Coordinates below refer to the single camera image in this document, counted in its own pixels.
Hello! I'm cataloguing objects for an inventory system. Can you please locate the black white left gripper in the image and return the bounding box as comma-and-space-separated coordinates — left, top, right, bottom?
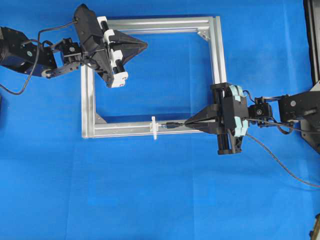
86, 16, 148, 88

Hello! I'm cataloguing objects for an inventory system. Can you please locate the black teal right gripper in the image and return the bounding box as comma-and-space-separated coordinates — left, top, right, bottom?
184, 82, 249, 155

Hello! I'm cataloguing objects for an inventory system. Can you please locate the black USB wire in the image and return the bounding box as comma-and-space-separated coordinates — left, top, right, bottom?
161, 121, 320, 190

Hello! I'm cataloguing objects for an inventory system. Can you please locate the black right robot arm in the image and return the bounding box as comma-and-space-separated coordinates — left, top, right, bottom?
184, 82, 320, 155

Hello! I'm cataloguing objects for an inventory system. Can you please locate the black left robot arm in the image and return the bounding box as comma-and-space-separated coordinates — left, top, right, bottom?
0, 16, 148, 88

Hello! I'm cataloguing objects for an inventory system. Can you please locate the dark object at corner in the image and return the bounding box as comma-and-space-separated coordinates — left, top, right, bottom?
309, 214, 320, 240

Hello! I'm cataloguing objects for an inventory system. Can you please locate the blue table cloth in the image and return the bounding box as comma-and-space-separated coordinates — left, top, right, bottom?
0, 0, 320, 240

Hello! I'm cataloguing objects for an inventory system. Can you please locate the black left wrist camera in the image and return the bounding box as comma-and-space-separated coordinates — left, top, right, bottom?
73, 3, 106, 54

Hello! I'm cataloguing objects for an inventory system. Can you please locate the white string loop holder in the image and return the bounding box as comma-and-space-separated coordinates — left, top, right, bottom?
149, 116, 159, 141

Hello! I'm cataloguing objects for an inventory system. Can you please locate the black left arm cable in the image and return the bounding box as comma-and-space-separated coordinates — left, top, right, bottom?
0, 20, 78, 96

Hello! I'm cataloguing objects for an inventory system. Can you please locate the silver aluminium extrusion frame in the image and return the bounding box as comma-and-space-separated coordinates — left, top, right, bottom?
80, 16, 227, 139

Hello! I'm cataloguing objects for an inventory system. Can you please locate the black rail at right edge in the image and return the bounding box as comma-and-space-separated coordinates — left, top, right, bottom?
303, 0, 320, 86

